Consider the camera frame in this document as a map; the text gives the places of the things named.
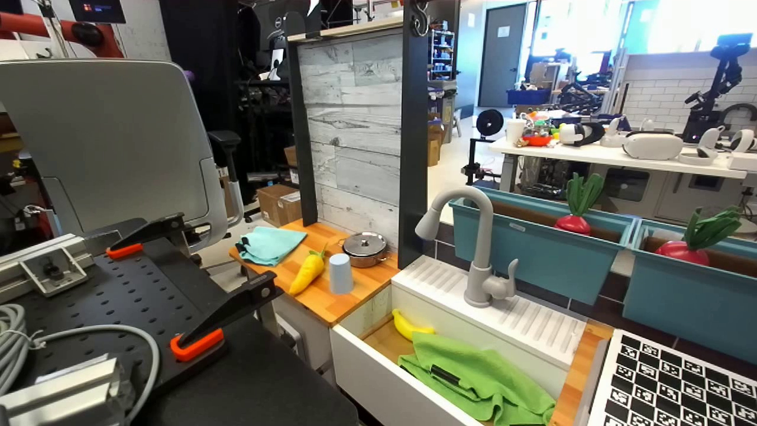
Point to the wooden toy kitchen countertop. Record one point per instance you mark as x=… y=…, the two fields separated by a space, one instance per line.
x=345 y=302

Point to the yellow toy banana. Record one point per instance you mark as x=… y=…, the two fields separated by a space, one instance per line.
x=405 y=324

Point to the grey toy faucet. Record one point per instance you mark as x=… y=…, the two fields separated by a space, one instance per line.
x=478 y=273

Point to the white toy sink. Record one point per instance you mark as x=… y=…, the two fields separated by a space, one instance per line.
x=504 y=310

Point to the red radish plush toy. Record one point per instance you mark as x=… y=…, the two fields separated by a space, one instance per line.
x=698 y=236
x=579 y=206

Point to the light blue plastic cup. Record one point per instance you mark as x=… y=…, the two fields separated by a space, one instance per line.
x=342 y=276

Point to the whitewashed wood backsplash panel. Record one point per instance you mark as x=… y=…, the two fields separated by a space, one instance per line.
x=355 y=134

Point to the brown cardboard box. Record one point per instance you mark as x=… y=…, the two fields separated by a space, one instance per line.
x=279 y=205

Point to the teal microfibre cloth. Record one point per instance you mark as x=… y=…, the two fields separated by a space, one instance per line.
x=268 y=245

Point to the black round fan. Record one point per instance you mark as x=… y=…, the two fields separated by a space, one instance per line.
x=491 y=121

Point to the teal planter box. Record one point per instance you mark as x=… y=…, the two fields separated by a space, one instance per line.
x=694 y=304
x=545 y=257

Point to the black clamp orange tips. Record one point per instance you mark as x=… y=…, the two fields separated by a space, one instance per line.
x=224 y=310
x=145 y=234

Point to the green cloth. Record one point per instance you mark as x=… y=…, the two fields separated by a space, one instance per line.
x=480 y=380

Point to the grey door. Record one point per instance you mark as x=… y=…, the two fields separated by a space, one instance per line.
x=501 y=55

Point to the white background table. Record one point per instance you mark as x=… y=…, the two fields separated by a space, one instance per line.
x=605 y=154

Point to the black perforated mounting board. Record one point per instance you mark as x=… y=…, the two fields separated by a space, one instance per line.
x=119 y=297

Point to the large grey rounded panel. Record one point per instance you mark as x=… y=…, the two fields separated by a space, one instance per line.
x=108 y=143

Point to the white VR headset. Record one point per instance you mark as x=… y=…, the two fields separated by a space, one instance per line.
x=650 y=144

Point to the aluminium extrusion bar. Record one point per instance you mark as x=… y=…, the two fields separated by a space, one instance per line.
x=62 y=392
x=43 y=263

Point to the black white calibration board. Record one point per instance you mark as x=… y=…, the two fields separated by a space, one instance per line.
x=676 y=386

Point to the red padded pipe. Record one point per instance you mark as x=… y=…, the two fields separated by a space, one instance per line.
x=79 y=34

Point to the black stand machine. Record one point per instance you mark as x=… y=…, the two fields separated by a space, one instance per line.
x=716 y=85

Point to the black vertical post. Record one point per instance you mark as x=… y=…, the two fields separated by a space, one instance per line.
x=412 y=143

